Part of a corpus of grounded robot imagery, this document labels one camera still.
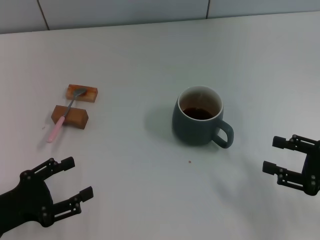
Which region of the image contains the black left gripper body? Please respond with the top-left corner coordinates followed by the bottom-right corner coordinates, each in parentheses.
top-left (0, 171), bottom-right (55, 238)

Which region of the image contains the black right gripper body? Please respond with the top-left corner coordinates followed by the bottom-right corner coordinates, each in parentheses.
top-left (301, 139), bottom-right (320, 197)

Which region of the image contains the brown wooden block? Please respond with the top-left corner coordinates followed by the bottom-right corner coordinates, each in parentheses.
top-left (51, 104), bottom-right (90, 130)

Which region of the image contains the light wooden block orange stain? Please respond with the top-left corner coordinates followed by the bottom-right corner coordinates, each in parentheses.
top-left (65, 83), bottom-right (99, 104)

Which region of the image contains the pink handled metal spoon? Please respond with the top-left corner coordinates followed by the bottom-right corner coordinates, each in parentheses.
top-left (46, 87), bottom-right (88, 144)

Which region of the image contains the dark coffee liquid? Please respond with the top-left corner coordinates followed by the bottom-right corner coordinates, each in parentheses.
top-left (182, 106), bottom-right (216, 122)

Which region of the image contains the grey ceramic cup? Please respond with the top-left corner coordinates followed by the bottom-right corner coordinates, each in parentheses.
top-left (171, 85), bottom-right (235, 150)

